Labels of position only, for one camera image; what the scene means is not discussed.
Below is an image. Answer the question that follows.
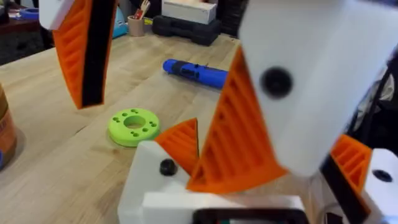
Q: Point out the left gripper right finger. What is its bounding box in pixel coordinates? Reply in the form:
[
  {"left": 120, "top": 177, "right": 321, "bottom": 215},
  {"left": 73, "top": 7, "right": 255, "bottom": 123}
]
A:
[{"left": 320, "top": 134, "right": 398, "bottom": 224}]

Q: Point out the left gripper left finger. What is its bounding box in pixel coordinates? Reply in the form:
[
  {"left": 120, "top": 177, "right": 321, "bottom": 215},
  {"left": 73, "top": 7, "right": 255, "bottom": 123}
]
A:
[{"left": 117, "top": 118, "right": 200, "bottom": 224}]

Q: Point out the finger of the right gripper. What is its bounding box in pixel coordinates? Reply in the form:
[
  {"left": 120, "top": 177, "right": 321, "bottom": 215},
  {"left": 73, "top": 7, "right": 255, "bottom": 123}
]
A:
[
  {"left": 185, "top": 0, "right": 398, "bottom": 194},
  {"left": 39, "top": 0, "right": 119, "bottom": 110}
]

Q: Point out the blue electric screwdriver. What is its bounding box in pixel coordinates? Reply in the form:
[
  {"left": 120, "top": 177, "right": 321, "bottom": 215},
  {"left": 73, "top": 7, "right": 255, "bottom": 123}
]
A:
[{"left": 162, "top": 58, "right": 229, "bottom": 90}]

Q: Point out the light blue object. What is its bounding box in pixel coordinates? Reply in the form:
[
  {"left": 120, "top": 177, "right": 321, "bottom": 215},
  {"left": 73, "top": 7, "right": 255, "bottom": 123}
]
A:
[{"left": 111, "top": 6, "right": 129, "bottom": 40}]

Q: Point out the blue round container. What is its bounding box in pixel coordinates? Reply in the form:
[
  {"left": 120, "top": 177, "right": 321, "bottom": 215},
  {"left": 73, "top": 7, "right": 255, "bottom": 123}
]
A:
[{"left": 20, "top": 7, "right": 40, "bottom": 21}]

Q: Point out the green disc with holes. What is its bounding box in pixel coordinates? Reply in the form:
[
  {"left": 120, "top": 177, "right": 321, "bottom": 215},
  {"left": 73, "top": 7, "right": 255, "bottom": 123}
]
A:
[{"left": 107, "top": 108, "right": 161, "bottom": 147}]

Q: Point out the beige cup with tools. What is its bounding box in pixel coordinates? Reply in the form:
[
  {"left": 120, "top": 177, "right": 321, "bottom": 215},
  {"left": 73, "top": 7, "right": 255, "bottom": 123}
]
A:
[{"left": 127, "top": 0, "right": 152, "bottom": 37}]

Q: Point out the black ribbed box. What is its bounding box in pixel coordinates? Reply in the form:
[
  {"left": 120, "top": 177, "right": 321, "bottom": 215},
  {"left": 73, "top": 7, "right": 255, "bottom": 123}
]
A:
[{"left": 217, "top": 0, "right": 249, "bottom": 37}]

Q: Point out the brown cylindrical container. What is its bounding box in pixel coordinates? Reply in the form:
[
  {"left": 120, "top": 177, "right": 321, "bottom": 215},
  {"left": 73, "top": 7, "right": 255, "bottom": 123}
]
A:
[{"left": 0, "top": 83, "right": 18, "bottom": 170}]

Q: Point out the black case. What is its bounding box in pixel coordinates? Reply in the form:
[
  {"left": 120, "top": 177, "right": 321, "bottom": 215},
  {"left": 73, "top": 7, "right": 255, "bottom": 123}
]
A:
[{"left": 151, "top": 14, "right": 222, "bottom": 47}]

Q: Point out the white box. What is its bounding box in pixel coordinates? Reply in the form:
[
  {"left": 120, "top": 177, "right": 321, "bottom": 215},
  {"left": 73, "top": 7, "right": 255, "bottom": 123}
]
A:
[{"left": 161, "top": 0, "right": 218, "bottom": 25}]

